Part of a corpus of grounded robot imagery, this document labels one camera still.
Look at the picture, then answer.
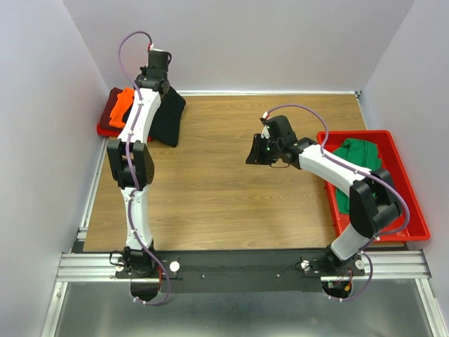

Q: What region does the red plastic bin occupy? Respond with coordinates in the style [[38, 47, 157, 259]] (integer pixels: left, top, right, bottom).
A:
[[325, 130, 431, 243]]

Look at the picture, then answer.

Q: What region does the orange folded t shirt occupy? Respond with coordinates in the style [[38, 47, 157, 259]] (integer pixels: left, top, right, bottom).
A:
[[109, 87, 135, 129]]

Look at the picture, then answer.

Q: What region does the red folded t shirt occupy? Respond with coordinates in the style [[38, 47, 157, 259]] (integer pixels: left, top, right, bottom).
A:
[[96, 122, 122, 138]]

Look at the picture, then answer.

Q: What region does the green t shirt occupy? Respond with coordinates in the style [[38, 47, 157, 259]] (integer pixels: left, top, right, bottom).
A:
[[333, 138, 382, 215]]

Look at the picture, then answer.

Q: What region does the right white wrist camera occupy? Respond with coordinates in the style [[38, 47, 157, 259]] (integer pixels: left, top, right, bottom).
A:
[[260, 112, 271, 139]]

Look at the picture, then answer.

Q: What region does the maroon folded t shirt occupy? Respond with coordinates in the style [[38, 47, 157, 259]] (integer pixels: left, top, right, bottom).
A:
[[98, 88, 123, 131]]

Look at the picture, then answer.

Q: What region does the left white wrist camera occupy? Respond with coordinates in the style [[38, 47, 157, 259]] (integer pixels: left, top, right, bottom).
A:
[[147, 44, 166, 53]]

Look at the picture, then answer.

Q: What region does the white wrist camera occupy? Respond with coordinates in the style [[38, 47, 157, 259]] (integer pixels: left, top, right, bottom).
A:
[[147, 44, 166, 53], [260, 112, 271, 139]]

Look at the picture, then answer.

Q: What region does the black t shirt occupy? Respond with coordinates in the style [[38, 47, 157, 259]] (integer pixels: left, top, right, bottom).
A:
[[119, 86, 186, 147]]

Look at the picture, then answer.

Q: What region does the aluminium frame rail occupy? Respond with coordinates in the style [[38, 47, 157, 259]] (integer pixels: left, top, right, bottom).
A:
[[56, 251, 431, 282]]

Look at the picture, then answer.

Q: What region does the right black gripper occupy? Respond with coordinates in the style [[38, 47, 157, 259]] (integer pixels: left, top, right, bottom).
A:
[[245, 133, 281, 166]]

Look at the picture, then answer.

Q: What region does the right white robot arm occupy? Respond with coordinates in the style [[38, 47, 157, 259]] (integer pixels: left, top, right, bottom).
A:
[[246, 113, 410, 275]]

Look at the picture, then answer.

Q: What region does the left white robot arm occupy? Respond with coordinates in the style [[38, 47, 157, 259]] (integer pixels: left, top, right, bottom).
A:
[[107, 49, 172, 277]]

